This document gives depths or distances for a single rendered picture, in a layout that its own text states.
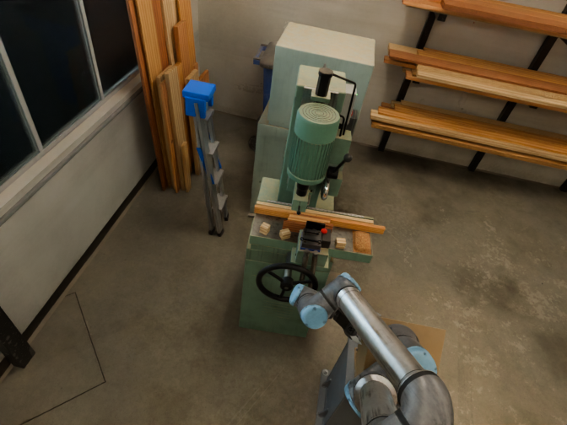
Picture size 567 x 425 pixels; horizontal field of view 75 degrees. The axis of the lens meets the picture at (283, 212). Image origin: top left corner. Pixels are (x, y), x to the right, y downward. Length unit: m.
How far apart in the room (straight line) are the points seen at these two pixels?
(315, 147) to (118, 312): 1.72
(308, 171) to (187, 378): 1.42
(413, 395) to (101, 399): 1.83
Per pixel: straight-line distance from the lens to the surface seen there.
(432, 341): 1.80
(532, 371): 3.14
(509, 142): 3.97
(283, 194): 2.03
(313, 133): 1.48
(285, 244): 1.80
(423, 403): 0.95
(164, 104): 2.86
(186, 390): 2.38
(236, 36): 4.01
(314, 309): 1.34
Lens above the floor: 2.24
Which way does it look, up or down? 44 degrees down
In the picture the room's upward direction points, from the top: 11 degrees clockwise
